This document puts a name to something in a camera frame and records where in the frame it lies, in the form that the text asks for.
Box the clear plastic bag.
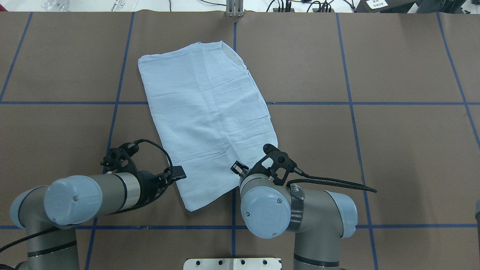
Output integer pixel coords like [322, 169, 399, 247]
[41, 0, 70, 12]

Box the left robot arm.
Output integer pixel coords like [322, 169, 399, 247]
[10, 166, 186, 270]

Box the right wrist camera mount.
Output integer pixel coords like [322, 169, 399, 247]
[246, 144, 298, 186]

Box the grey aluminium frame post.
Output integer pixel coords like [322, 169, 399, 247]
[226, 0, 245, 17]

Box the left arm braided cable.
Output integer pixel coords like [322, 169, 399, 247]
[0, 139, 174, 252]

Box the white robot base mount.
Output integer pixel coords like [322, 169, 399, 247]
[183, 257, 282, 270]

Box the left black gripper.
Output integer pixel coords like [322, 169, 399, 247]
[137, 160, 250, 206]

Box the light blue button shirt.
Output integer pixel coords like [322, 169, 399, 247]
[138, 41, 278, 212]

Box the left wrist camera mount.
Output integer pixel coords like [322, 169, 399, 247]
[100, 142, 139, 175]

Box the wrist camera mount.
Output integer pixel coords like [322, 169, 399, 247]
[100, 142, 139, 175]
[246, 144, 298, 186]

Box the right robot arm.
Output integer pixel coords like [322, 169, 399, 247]
[231, 161, 358, 270]

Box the black box with label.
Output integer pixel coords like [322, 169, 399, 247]
[355, 0, 417, 14]

